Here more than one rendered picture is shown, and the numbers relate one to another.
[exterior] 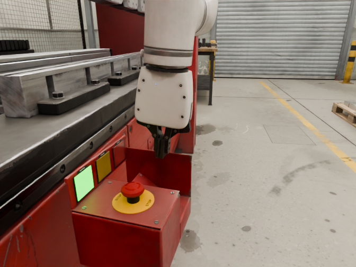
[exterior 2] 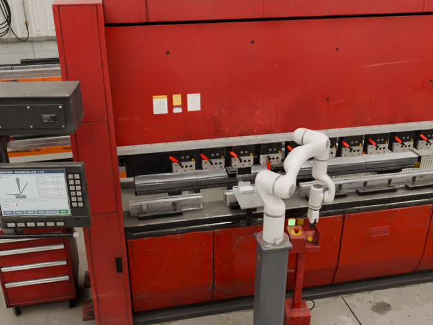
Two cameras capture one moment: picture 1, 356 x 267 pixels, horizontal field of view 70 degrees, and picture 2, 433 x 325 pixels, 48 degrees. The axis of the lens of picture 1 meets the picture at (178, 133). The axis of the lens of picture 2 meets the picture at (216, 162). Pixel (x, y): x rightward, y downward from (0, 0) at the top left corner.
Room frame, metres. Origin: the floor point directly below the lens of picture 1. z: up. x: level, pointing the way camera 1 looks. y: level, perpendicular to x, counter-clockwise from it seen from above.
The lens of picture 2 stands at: (-1.14, -2.35, 2.65)
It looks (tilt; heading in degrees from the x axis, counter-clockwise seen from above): 26 degrees down; 69
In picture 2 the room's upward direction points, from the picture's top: straight up
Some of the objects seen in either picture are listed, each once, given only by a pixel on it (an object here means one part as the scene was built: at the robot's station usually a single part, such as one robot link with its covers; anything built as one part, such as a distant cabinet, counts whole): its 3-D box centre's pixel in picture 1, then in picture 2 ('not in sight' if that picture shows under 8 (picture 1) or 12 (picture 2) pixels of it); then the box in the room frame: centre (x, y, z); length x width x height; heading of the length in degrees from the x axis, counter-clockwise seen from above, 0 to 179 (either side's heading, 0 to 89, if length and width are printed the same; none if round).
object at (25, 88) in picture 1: (133, 63); (404, 179); (1.38, 0.24, 0.92); 1.67 x 0.06 x 0.10; 171
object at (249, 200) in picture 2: not in sight; (249, 197); (0.11, 0.29, 1.00); 0.26 x 0.18 x 0.01; 81
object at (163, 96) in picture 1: (165, 92); (314, 212); (0.46, 0.02, 0.95); 0.10 x 0.07 x 0.11; 74
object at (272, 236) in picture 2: not in sight; (273, 226); (0.03, -0.22, 1.09); 0.19 x 0.19 x 0.18
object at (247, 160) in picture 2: not in sight; (241, 153); (0.10, 0.43, 1.26); 0.15 x 0.09 x 0.17; 171
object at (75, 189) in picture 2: not in sight; (44, 193); (-1.18, 0.03, 1.42); 0.45 x 0.12 x 0.36; 161
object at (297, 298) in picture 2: not in sight; (298, 277); (0.42, 0.07, 0.39); 0.05 x 0.05 x 0.54; 74
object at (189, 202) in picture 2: not in sight; (166, 204); (-0.41, 0.52, 0.92); 0.50 x 0.06 x 0.10; 171
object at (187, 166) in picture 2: not in sight; (182, 158); (-0.29, 0.50, 1.26); 0.15 x 0.09 x 0.17; 171
